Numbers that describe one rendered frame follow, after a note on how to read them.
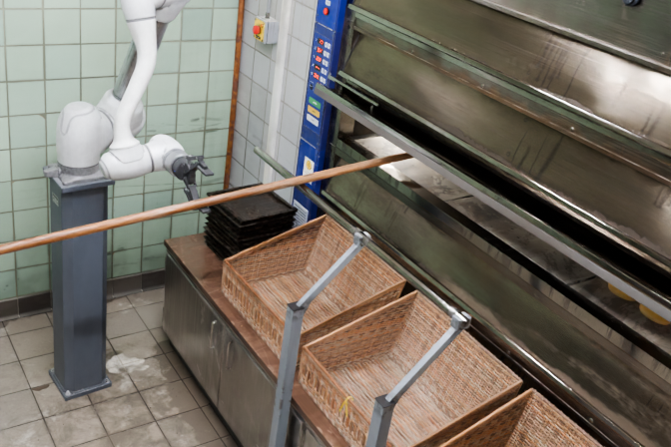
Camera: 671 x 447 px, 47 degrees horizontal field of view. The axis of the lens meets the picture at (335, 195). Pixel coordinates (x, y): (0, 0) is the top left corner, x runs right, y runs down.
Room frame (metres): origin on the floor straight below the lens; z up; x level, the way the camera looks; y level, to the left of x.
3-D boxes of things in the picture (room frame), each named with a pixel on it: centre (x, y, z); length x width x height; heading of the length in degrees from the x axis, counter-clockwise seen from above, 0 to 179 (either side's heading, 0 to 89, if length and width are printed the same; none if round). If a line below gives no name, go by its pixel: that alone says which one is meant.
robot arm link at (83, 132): (2.67, 0.98, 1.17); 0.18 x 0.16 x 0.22; 156
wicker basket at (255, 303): (2.56, 0.04, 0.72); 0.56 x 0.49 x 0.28; 38
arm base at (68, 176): (2.64, 1.00, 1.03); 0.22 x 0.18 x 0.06; 131
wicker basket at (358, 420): (2.07, -0.32, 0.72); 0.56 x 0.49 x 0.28; 36
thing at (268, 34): (3.43, 0.42, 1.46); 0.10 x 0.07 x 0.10; 37
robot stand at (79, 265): (2.66, 0.98, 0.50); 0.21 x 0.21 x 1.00; 41
